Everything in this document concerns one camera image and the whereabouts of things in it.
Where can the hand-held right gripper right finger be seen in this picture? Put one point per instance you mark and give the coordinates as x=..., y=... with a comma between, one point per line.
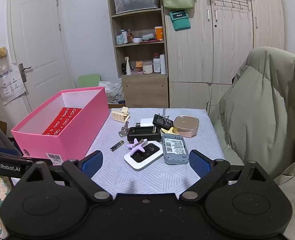
x=199, y=163

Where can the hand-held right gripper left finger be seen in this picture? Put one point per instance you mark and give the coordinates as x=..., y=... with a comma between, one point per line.
x=92, y=163

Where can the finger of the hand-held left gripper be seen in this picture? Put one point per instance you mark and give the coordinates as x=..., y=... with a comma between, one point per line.
x=42, y=163

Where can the grey router back cover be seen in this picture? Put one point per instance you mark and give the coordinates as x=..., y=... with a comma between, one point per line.
x=175, y=148

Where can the black cylindrical battery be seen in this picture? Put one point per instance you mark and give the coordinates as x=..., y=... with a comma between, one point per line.
x=117, y=145

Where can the wooden block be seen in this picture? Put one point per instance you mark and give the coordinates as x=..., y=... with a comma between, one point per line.
x=186, y=126

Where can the pink cardboard box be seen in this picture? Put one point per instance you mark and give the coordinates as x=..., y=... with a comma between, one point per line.
x=82, y=122

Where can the small yellow plastic piece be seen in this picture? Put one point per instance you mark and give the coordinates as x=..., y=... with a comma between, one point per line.
x=168, y=130

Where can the metal keys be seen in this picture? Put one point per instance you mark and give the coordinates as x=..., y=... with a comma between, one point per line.
x=123, y=130

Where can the purple starfish hair clip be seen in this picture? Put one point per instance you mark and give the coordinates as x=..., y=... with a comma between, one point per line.
x=137, y=147

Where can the white pocket router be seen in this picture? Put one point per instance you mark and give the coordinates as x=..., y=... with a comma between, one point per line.
x=145, y=158

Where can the cream hair claw clip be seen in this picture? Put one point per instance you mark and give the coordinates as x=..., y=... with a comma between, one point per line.
x=119, y=116

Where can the black battery charger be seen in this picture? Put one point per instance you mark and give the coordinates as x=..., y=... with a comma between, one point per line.
x=142, y=135

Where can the white power adapter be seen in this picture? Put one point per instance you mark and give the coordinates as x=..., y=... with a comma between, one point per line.
x=146, y=122

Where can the red printed paper sheet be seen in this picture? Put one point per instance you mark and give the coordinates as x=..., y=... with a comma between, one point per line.
x=62, y=121

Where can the white tissue pack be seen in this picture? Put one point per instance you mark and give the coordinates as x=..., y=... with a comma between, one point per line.
x=113, y=91

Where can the white printed tote bag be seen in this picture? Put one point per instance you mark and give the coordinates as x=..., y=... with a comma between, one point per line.
x=10, y=85

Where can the green folding table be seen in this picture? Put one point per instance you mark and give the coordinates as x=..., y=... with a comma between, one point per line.
x=88, y=80

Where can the olive green padded jacket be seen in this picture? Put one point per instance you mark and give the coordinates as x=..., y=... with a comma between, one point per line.
x=262, y=105

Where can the wooden shelf unit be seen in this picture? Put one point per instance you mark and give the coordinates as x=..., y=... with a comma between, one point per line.
x=145, y=92

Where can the small black bottle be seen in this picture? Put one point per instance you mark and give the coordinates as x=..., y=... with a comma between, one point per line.
x=123, y=69

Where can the white spray bottle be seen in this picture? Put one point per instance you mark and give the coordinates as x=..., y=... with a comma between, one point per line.
x=128, y=67

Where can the tall white bottle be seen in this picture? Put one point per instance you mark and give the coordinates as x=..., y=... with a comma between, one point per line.
x=162, y=63

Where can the small orange box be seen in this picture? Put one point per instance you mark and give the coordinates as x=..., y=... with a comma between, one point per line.
x=139, y=65

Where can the dark bottle with red cap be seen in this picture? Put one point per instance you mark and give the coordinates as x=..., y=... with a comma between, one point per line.
x=156, y=63

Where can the white jar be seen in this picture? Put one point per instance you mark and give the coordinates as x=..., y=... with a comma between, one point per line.
x=147, y=67

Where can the yellow plush ornament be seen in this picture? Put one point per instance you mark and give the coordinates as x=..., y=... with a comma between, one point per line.
x=2, y=52

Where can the light wooden wardrobe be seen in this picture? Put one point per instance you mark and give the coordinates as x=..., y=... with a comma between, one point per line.
x=227, y=42

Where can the blue and white box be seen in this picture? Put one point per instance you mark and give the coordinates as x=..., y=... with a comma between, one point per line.
x=119, y=40

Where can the brown glass bottle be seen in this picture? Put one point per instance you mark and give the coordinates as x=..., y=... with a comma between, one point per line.
x=129, y=37

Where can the white door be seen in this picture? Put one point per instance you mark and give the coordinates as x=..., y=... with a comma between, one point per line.
x=37, y=30

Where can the orange cup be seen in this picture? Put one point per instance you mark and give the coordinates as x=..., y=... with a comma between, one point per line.
x=159, y=33

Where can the teal pouch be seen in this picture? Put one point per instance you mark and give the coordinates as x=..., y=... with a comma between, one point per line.
x=179, y=20

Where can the green fabric storage bag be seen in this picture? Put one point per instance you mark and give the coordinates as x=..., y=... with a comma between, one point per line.
x=178, y=0

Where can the translucent storage box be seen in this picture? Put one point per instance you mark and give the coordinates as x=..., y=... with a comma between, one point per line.
x=136, y=1

